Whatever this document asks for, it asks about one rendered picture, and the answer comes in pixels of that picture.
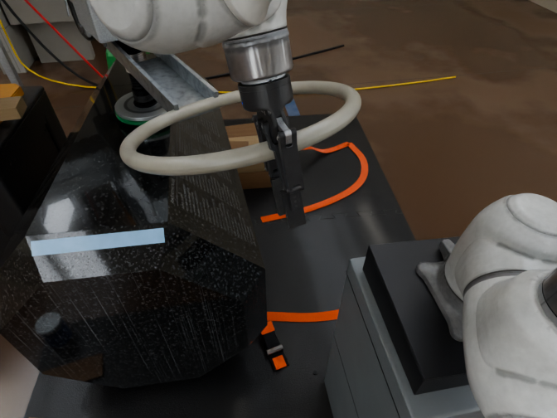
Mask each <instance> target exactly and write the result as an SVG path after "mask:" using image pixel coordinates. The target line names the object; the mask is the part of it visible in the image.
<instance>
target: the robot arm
mask: <svg viewBox="0 0 557 418"><path fill-rule="evenodd" d="M90 4H91V6H92V8H93V9H94V12H95V13H96V15H97V16H98V18H99V19H100V21H101V22H102V23H103V24H104V25H105V26H106V27H107V29H108V30H109V32H110V33H111V34H112V35H113V36H114V37H115V38H117V39H118V40H119V41H121V42H122V43H124V44H126V45H128V46H131V47H132V48H135V49H138V50H140V51H146V52H150V53H154V54H163V55H171V54H177V53H181V52H185V51H191V50H194V49H196V48H199V47H201V48H205V47H209V46H214V45H217V44H219V43H222V47H223V49H224V51H225V58H226V61H227V65H228V68H229V72H230V78H231V79H232V80H233V81H234V82H240V83H239V84H238V88H239V92H240V98H241V102H242V105H243V108H244V109H245V110H247V111H249V112H257V114H254V115H253V118H252V119H253V121H254V125H255V128H256V131H257V134H258V138H259V142H260V143H262V142H265V141H267V142H268V146H269V149H270V150H272V151H273V152H274V157H275V159H273V160H270V161H267V162H264V169H265V170H266V172H269V176H270V178H272V179H270V181H271V186H272V189H273V194H274V200H275V204H276V208H277V212H278V215H279V216H282V215H284V214H286V218H287V223H288V228H289V229H293V228H295V227H298V226H301V225H304V224H306V218H305V214H304V209H303V200H302V195H301V191H302V190H304V183H303V174H302V169H301V163H300V158H299V153H298V145H297V130H296V129H295V128H291V129H290V128H289V122H288V117H287V116H286V115H285V112H284V111H283V107H284V106H285V105H286V104H289V103H290V102H291V101H292V100H293V89H292V84H291V79H290V74H289V73H286V72H288V71H290V70H292V68H293V58H292V52H291V47H290V42H289V37H288V35H289V32H288V27H287V18H286V17H287V4H288V0H90ZM274 143H277V144H275V145H274ZM438 247H439V249H440V251H441V253H442V256H443V261H440V262H434V263H430V262H420V263H419V264H418V265H417V267H416V272H417V274H418V275H419V276H420V277H421V278H422V279H423V280H424V282H425V284H426V285H427V286H428V288H429V291H430V293H431V294H432V296H433V298H434V300H435V302H436V303H437V305H438V307H439V309H440V310H441V312H442V314H443V316H444V318H445V319H446V321H447V324H448V328H449V332H450V334H451V336H452V338H453V339H455V340H456V341H459V342H463V351H464V360H465V367H466V372H467V379H468V383H469V386H470V388H471V391H472V394H473V396H474V398H475V400H476V402H477V405H478V407H479V408H480V410H481V412H482V414H483V415H484V417H485V418H557V202H555V201H553V200H551V199H549V198H548V197H543V196H541V195H538V194H533V193H521V194H516V195H509V196H506V197H503V198H501V199H499V200H497V201H495V202H493V203H492V204H490V205H489V206H487V207H485V208H484V209H483V210H482V211H480V212H479V213H478V214H477V215H476V216H475V218H474V219H473V220H472V221H471V223H470V224H469V225H468V227H467V228H466V230H465V231H464V232H463V233H462V235H461V236H460V238H459V239H458V241H457V243H456V245H454V244H453V243H452V242H451V241H450V240H449V239H446V240H443V241H440V243H439V244H438Z"/></svg>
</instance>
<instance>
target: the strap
mask: <svg viewBox="0 0 557 418"><path fill-rule="evenodd" d="M347 146H348V147H349V148H350V149H351V150H352V151H353V152H354V153H355V154H356V155H357V156H358V158H359V159H360V161H361V175H360V176H359V178H358V180H357V181H356V182H355V183H354V184H353V185H352V186H351V187H349V188H347V189H346V190H345V191H344V192H341V193H339V194H337V195H336V196H334V197H330V198H328V199H326V200H324V201H321V202H318V203H315V204H312V205H310V206H307V207H304V208H303V209H304V213H306V212H310V211H314V210H317V209H319V208H322V207H325V206H327V205H330V204H332V203H333V202H337V201H339V200H341V199H342V198H344V197H347V196H349V195H350V194H352V193H353V192H354V191H356V190H357V189H358V188H359V187H360V186H361V185H362V184H363V183H364V182H365V180H366V178H367V175H368V163H367V161H366V157H365V156H364V154H363V153H362V152H361V151H360V150H359V149H358V148H357V147H356V146H355V145H354V144H353V143H348V142H345V143H342V144H339V145H337V146H335V147H332V148H327V149H319V148H314V147H311V146H310V147H308V148H305V149H314V150H316V151H318V152H321V153H331V152H334V151H337V150H339V149H342V148H345V147H347ZM305 149H302V150H305ZM282 218H286V214H284V215H282V216H279V215H278V213H277V214H273V215H268V216H262V217H261V220H262V222H266V221H274V220H278V219H282ZM338 312H339V309H338V310H332V311H326V312H318V313H283V312H267V321H282V322H320V321H328V320H334V319H337V316H338Z"/></svg>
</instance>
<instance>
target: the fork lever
mask: <svg viewBox="0 0 557 418"><path fill-rule="evenodd" d="M78 28H79V30H80V32H81V34H84V33H85V29H84V27H83V26H81V24H80V23H78ZM102 45H103V47H106V48H107V49H108V50H109V51H110V52H111V53H112V55H113V56H114V57H115V58H116V59H117V60H118V61H119V62H120V63H121V64H122V65H123V66H124V67H125V68H126V69H127V71H128V72H129V73H130V74H131V75H132V76H133V77H134V78H135V79H136V80H137V81H138V82H139V83H140V84H141V85H142V86H143V88H144V89H145V90H146V91H147V92H148V93H149V94H150V95H151V96H152V97H153V98H154V99H155V100H156V101H157V102H158V103H159V104H160V105H161V106H162V107H163V108H164V109H165V110H166V111H167V112H168V111H171V110H173V109H174V110H179V107H182V106H184V105H188V104H190V103H193V102H196V101H198V100H203V99H206V98H210V97H214V98H216V97H218V96H219V94H218V91H217V90H216V89H215V88H214V87H213V86H211V85H210V84H209V83H208V82H206V81H205V80H204V79H203V78H201V77H200V76H199V75H198V74H197V73H196V72H195V71H194V70H192V69H191V68H190V67H189V66H187V65H186V64H185V63H184V62H183V61H181V60H180V59H179V58H178V57H177V56H175V55H174V54H171V55H163V54H154V53H153V54H154V55H155V56H157V58H153V59H150V60H146V61H141V62H138V63H136V62H135V61H134V60H133V59H132V58H131V57H130V56H129V55H128V54H127V53H126V52H125V51H124V50H123V49H122V48H121V47H120V46H119V45H118V44H117V43H116V42H115V41H111V42H106V43H102ZM216 109H219V108H216ZM213 110H215V109H211V110H208V111H206V112H202V113H199V114H196V115H193V116H191V117H189V118H186V119H190V118H193V117H196V116H198V115H201V114H205V113H208V112H211V111H213ZM186 119H183V120H181V121H178V122H177V123H179V122H182V121H184V120H186Z"/></svg>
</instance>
